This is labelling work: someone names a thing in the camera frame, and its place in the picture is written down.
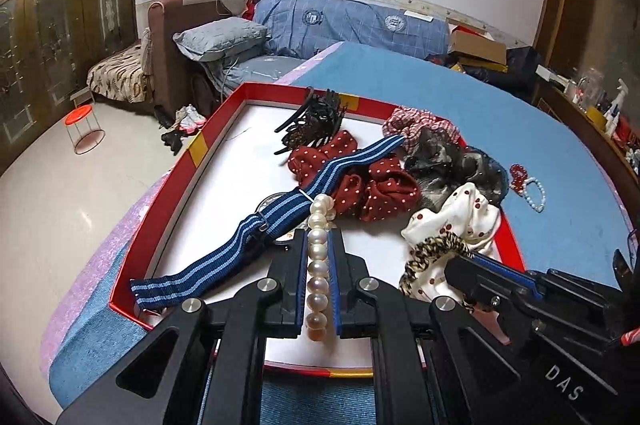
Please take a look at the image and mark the large pearl bracelet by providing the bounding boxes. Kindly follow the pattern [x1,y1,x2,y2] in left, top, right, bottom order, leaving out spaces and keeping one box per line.
[305,195,335,343]

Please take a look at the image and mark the red box with white inside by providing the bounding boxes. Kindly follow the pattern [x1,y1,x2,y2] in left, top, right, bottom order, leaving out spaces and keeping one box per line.
[109,82,528,378]

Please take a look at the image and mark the white polka dot scrunchie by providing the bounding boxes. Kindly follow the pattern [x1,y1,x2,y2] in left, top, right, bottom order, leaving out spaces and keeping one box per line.
[401,182,502,301]

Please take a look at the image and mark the wooden dresser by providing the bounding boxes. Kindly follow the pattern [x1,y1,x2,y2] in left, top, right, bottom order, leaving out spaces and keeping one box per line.
[532,75,640,178]

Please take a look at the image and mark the grey pillow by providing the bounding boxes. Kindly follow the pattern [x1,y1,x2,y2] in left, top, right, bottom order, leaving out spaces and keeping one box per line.
[173,17,270,62]

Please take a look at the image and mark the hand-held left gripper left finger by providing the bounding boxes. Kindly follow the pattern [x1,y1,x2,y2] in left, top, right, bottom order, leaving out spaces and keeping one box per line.
[55,227,308,425]

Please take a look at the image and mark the black socks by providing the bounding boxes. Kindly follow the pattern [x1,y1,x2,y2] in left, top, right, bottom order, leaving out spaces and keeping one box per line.
[160,127,187,156]

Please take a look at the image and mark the leaf patterned blanket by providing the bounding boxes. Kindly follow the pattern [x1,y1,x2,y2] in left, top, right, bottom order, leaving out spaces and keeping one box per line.
[86,40,156,103]

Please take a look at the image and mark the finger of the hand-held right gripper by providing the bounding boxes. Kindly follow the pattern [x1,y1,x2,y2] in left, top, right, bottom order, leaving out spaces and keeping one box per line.
[444,255,538,312]
[472,253,621,306]

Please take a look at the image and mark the purple bedsheet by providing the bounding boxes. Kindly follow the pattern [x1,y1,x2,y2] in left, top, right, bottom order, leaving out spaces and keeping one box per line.
[40,45,346,376]

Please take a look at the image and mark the grey patterned scrunchie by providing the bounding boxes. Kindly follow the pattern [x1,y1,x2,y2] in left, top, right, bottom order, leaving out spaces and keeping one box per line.
[404,127,471,212]

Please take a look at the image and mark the yellow box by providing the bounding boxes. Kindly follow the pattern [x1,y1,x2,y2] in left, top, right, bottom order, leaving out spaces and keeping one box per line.
[586,105,613,133]

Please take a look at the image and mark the pink hair clip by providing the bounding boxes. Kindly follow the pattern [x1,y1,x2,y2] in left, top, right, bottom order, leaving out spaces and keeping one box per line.
[472,307,514,347]

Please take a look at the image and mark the brown cardboard box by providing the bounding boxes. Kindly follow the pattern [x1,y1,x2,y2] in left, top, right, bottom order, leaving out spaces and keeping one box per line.
[446,19,508,66]

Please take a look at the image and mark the white flat box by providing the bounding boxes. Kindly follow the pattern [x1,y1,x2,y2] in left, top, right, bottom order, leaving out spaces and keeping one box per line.
[536,65,571,84]

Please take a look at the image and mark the red polka dot scrunchie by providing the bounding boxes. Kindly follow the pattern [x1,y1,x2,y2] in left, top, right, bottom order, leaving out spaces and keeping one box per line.
[327,155,421,222]
[287,130,362,184]

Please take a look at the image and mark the dark wooden wardrobe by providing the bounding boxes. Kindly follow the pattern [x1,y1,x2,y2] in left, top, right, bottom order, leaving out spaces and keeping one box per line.
[0,0,143,176]

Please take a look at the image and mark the red checked scrunchie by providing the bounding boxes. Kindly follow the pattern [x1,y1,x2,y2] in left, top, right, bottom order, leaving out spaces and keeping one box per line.
[382,106,463,153]

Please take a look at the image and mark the white spray bottle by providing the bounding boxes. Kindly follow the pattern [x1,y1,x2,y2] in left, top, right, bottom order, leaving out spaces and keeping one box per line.
[607,79,630,133]

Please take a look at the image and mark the red bead bracelet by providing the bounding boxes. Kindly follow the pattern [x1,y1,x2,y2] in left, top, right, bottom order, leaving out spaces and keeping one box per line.
[510,164,531,194]

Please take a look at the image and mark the blue striped fabric strap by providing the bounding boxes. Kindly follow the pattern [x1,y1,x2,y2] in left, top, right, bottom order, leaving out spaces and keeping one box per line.
[130,136,407,312]

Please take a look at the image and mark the black bag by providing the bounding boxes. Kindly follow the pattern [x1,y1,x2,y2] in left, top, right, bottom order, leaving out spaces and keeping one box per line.
[480,47,543,88]

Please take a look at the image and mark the round silver metal ring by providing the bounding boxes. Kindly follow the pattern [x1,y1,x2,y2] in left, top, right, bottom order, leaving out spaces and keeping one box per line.
[257,194,301,251]

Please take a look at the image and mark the leopard print scrunchie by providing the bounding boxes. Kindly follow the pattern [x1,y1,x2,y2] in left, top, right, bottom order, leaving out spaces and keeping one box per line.
[399,232,475,307]

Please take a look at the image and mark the brown sofa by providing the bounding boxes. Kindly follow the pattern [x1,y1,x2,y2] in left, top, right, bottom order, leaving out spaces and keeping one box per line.
[147,0,261,116]

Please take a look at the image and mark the small white bead bracelet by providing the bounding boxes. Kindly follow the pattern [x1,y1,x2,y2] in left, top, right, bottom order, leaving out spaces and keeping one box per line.
[522,177,547,213]

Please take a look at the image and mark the dark sheer scrunchie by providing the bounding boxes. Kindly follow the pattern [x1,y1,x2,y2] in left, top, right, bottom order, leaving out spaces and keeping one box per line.
[460,147,510,206]

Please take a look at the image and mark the black hair claw clip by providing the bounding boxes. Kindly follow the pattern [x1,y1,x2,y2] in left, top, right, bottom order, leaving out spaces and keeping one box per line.
[274,89,348,156]

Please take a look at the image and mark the orange round stool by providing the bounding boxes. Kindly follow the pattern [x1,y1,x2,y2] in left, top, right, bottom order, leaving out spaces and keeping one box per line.
[64,107,106,154]

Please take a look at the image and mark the blue checked quilt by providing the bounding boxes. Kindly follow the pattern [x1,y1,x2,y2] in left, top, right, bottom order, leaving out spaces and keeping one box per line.
[255,0,451,58]

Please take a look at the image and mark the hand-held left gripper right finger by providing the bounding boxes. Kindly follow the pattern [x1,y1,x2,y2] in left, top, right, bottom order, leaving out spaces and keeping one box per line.
[326,229,568,425]

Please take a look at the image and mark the blue-grey embroidered pillow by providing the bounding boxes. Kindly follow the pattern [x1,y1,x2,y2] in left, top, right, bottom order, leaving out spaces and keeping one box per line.
[200,50,308,98]

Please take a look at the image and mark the blue towel blanket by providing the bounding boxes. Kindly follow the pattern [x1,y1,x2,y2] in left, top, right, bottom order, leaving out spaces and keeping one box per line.
[47,41,631,425]

